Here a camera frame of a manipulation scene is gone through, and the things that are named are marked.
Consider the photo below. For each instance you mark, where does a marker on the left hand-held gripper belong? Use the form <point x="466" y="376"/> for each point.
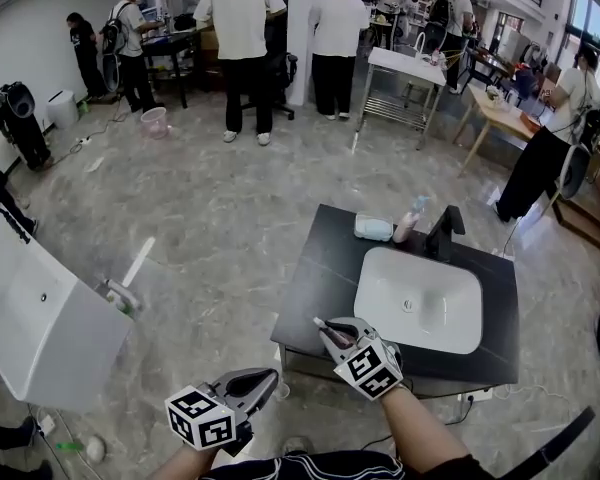
<point x="200" y="420"/>

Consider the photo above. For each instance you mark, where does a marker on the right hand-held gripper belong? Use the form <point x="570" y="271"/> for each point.
<point x="370" y="370"/>

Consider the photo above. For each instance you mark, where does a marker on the person's right forearm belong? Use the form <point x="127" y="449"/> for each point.
<point x="420" y="428"/>

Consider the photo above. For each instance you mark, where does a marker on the person's left forearm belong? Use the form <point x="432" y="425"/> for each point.
<point x="185" y="465"/>

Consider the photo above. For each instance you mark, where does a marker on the black top wooden vanity cabinet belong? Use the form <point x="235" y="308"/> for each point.
<point x="325" y="288"/>

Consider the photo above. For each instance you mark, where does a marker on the person's black striped shorts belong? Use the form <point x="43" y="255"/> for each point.
<point x="305" y="468"/>

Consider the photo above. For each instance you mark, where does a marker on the white sink basin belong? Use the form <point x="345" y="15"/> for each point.
<point x="430" y="288"/>

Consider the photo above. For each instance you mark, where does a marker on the clear soap dish box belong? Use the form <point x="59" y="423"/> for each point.
<point x="373" y="225"/>

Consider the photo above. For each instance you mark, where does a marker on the pink soap pump bottle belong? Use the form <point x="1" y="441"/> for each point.
<point x="405" y="225"/>

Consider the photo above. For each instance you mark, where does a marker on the black sink faucet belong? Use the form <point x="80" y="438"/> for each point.
<point x="442" y="233"/>

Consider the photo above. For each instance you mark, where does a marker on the white floor fitting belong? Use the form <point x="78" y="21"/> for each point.
<point x="125" y="293"/>

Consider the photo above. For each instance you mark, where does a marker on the white ball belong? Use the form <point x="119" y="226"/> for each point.
<point x="95" y="449"/>

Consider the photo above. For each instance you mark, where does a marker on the white freestanding bathtub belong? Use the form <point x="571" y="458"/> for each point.
<point x="55" y="328"/>

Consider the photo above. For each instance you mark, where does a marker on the white power adapter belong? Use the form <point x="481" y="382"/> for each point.
<point x="46" y="424"/>

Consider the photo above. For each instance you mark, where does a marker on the black bar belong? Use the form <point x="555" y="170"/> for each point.
<point x="555" y="443"/>

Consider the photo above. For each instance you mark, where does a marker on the light wooden table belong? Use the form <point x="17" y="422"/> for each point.
<point x="500" y="115"/>

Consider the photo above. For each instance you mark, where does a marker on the wooden crate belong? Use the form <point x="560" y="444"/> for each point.
<point x="590" y="213"/>

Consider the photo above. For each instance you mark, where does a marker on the black office chair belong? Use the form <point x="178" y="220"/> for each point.
<point x="280" y="68"/>

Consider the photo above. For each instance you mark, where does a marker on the white metal table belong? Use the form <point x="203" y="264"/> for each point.
<point x="405" y="65"/>

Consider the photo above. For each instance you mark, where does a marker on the pink plastic bin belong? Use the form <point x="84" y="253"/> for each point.
<point x="154" y="124"/>

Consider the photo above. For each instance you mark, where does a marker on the black bathtub faucet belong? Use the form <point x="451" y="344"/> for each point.
<point x="10" y="224"/>

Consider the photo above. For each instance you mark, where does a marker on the small white power strip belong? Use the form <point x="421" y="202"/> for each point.
<point x="83" y="140"/>

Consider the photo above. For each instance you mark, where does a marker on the black white backpack rig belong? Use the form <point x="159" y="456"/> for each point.
<point x="592" y="128"/>

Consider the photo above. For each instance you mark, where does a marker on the white lidded bin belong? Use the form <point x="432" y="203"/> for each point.
<point x="62" y="110"/>

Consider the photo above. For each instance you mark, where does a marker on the black desk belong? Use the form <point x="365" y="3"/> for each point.
<point x="172" y="43"/>

